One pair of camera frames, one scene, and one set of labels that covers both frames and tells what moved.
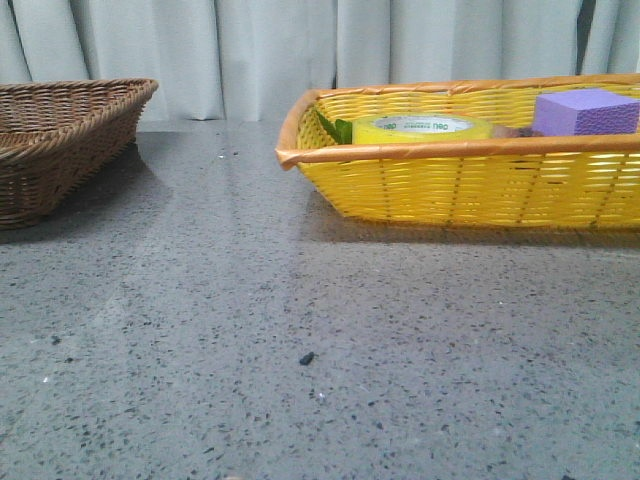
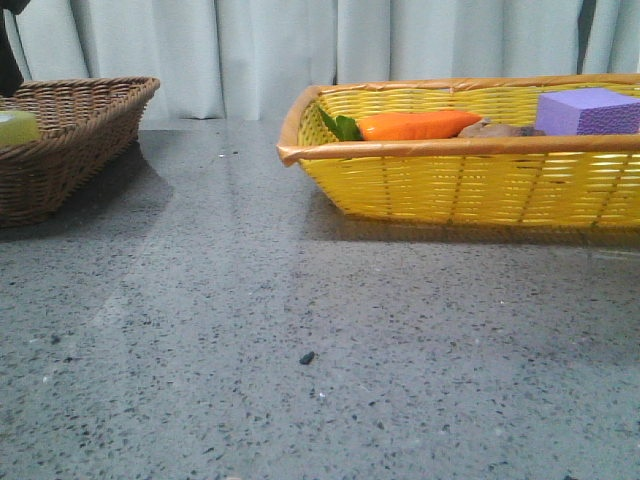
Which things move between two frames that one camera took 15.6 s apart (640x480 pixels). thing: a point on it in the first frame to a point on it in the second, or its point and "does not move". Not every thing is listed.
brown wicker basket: x=55 y=135 does not move
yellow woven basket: x=567 y=182 does not move
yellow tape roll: x=419 y=127 to x=18 y=127
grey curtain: x=246 y=60 does not move
